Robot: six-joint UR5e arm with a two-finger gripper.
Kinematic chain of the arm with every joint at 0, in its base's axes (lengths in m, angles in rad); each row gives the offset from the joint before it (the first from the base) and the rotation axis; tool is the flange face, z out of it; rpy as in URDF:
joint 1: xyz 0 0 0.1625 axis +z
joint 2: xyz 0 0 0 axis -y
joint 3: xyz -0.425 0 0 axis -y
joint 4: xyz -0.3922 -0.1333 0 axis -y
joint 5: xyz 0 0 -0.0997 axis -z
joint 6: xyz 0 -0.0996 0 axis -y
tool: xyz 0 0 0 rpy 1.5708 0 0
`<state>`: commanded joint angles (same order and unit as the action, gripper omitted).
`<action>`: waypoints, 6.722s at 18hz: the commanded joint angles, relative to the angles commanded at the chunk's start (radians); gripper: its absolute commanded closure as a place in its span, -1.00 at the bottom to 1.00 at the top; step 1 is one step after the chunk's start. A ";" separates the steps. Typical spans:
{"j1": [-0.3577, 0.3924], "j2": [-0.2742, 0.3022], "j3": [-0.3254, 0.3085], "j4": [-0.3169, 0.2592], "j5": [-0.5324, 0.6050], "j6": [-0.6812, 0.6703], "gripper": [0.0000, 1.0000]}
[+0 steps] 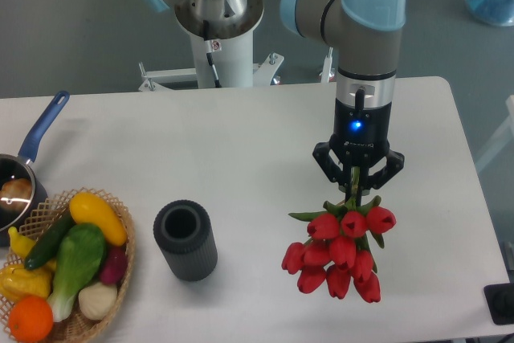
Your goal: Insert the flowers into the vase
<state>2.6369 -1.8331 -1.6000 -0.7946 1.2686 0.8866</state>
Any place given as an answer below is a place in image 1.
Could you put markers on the blue handled saucepan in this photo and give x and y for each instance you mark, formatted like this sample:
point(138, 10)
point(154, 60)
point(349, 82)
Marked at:
point(19, 166)

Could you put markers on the white garlic bulb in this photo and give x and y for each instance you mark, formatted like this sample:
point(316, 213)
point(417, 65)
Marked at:
point(96, 300)

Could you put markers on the yellow banana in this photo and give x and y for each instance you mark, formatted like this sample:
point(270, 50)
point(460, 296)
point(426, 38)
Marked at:
point(21, 245)

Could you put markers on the bread roll in pan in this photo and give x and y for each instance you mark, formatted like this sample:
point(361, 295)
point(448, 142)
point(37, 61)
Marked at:
point(16, 194)

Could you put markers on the yellow bell pepper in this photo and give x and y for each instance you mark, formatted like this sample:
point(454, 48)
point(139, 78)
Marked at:
point(18, 282)

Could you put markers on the red tulip bouquet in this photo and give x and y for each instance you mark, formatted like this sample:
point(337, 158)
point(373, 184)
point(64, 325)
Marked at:
point(337, 252)

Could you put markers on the green cucumber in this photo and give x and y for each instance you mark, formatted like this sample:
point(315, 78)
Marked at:
point(47, 246)

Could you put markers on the white frame at right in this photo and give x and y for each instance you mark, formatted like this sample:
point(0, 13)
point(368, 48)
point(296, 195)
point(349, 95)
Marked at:
point(502, 136)

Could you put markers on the dark grey ribbed vase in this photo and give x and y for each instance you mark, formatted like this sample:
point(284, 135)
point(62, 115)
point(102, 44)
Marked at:
point(183, 232)

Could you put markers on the orange fruit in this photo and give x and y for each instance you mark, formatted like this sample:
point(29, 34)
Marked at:
point(31, 319)

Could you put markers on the yellow squash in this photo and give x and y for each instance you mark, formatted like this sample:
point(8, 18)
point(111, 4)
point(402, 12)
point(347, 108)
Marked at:
point(86, 207)

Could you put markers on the purple red radish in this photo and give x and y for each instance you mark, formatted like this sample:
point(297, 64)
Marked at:
point(114, 266)

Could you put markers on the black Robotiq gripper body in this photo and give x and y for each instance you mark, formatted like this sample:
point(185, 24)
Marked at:
point(360, 133)

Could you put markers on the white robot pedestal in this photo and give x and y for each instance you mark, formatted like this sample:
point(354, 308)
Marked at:
point(218, 63)

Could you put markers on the green bok choy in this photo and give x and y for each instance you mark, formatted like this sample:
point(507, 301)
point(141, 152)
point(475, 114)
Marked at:
point(79, 258)

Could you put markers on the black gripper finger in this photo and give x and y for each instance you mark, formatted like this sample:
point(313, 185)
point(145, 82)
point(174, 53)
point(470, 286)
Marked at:
point(334, 170)
point(394, 163)

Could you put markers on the black device at edge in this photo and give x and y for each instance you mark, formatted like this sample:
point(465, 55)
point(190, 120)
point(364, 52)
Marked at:
point(499, 299)

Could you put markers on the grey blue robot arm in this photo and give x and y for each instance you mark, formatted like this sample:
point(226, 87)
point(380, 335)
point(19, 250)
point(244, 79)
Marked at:
point(367, 37)

